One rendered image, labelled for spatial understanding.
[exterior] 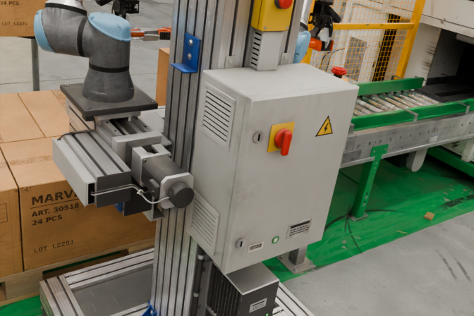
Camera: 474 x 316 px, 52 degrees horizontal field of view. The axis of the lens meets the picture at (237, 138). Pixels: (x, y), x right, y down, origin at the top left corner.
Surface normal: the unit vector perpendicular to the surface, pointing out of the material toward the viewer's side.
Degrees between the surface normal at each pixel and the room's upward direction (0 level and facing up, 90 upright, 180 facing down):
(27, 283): 90
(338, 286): 0
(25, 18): 90
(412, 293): 0
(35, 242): 90
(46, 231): 90
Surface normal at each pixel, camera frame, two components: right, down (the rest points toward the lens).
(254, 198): 0.57, 0.41
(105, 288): 0.13, -0.90
